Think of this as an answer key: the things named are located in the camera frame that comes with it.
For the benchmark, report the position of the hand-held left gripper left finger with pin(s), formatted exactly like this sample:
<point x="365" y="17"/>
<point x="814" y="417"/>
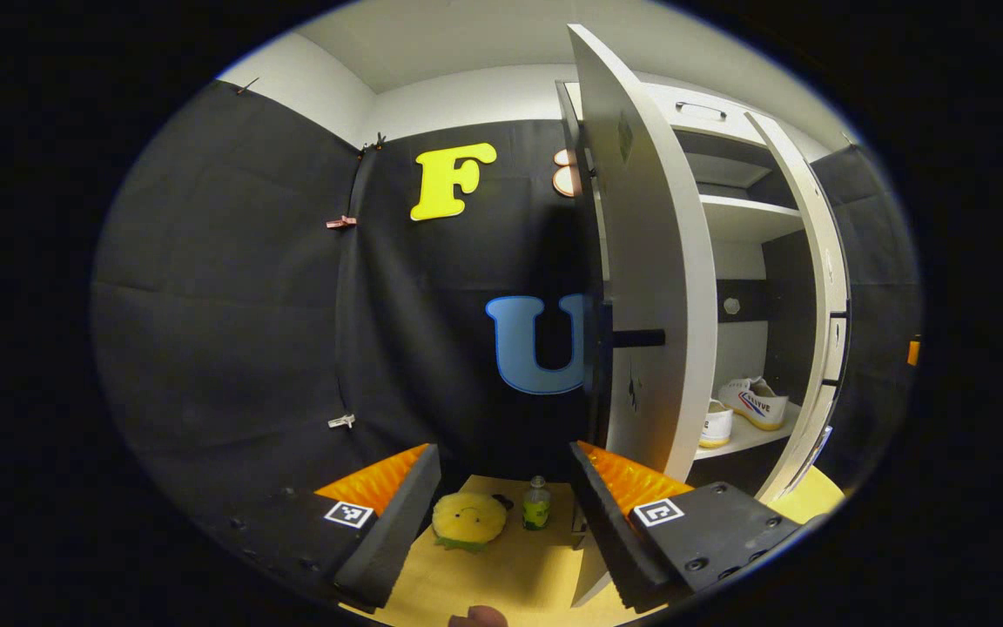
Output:
<point x="397" y="514"/>

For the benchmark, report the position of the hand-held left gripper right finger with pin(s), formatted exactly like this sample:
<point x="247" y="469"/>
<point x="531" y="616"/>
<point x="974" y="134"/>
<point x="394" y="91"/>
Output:
<point x="602" y="514"/>

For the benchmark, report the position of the white canvas shoe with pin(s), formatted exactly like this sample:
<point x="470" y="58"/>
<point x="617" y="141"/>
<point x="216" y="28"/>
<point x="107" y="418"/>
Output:
<point x="715" y="425"/>
<point x="758" y="405"/>

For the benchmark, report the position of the white cabinet door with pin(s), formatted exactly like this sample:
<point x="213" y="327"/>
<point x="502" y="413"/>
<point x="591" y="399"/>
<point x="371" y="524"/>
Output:
<point x="649" y="261"/>
<point x="819" y="235"/>

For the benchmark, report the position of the white and grey shoe cabinet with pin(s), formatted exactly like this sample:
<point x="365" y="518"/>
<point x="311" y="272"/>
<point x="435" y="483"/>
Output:
<point x="750" y="218"/>

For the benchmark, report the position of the white cabinet drawer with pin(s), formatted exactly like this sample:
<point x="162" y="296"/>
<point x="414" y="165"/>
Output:
<point x="763" y="109"/>

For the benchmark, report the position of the small green bottle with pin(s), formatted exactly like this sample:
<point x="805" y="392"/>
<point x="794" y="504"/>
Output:
<point x="537" y="509"/>

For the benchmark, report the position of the yellow smiley plush toy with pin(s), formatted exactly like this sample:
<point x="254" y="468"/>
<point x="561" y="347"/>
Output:
<point x="468" y="521"/>

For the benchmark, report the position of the silver cloth clip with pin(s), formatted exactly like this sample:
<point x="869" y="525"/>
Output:
<point x="341" y="421"/>

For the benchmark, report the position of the black backdrop cloth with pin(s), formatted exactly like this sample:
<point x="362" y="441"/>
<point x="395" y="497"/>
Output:
<point x="876" y="261"/>
<point x="223" y="305"/>

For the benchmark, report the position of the copper cloth clip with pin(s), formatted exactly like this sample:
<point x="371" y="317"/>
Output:
<point x="340" y="223"/>

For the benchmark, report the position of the black cloth clip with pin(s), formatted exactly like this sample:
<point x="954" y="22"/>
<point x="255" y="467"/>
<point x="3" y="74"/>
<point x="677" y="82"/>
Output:
<point x="374" y="141"/>
<point x="247" y="85"/>

